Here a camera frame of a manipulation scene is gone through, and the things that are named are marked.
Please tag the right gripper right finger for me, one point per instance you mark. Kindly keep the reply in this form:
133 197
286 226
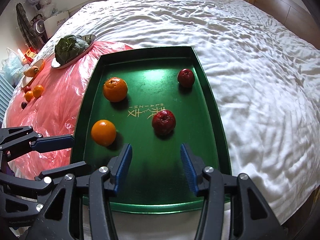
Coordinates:
251 216

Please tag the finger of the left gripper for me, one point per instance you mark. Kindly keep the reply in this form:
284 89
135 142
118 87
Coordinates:
46 177
22 140

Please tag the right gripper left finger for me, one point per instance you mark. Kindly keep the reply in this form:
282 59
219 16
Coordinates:
61 216

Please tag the large orange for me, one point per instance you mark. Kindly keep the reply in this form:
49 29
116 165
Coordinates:
103 132

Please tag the small dark red fruit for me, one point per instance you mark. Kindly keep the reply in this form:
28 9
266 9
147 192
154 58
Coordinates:
23 105

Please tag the pink plastic sheet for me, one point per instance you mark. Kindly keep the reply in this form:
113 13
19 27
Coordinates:
56 110

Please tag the small tangerine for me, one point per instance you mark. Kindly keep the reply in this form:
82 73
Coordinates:
37 91
29 96

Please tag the oval plate with carrot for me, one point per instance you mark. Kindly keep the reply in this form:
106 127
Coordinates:
27 81

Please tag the plastic bag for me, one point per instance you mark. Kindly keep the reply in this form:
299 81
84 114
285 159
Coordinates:
12 68

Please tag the silver oval plate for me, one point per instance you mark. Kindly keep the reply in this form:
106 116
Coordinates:
56 65

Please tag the green leafy vegetable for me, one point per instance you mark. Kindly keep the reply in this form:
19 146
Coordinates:
69 47

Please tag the orange in tray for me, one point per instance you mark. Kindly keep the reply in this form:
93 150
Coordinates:
115 89

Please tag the white cardboard box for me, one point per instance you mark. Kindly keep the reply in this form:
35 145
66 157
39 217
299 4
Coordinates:
53 23

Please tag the green rectangular tray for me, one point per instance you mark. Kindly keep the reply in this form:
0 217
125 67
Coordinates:
154 99

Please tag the white bed duvet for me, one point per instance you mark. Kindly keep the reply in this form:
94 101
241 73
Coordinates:
264 78

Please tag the small red apple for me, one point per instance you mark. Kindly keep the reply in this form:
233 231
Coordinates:
186 78

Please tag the wooden headboard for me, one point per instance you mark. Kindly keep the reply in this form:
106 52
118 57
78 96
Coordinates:
292 16

